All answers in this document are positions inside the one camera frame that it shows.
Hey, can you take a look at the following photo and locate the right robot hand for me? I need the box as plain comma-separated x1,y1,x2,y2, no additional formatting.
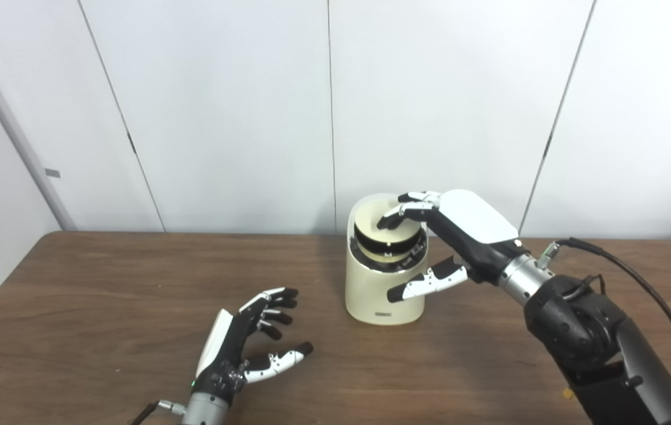
377,189,528,303

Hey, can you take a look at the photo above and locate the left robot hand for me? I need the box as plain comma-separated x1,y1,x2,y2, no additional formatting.
192,287,314,405

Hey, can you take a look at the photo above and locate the round cream bin lid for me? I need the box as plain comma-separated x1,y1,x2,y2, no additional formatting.
354,200,423,261

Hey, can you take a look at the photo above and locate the cream-colored bin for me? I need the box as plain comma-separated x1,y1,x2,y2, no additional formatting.
345,194,428,325

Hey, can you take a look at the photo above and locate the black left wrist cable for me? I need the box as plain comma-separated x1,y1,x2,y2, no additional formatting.
130,400,187,425

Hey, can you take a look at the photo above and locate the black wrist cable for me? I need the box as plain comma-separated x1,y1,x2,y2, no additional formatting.
539,237,671,425
130,400,187,425

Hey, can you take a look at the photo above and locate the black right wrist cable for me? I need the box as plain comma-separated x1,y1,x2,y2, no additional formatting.
539,237,671,425

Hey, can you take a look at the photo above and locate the grey wall corner post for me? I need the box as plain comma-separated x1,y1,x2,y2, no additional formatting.
0,15,79,231

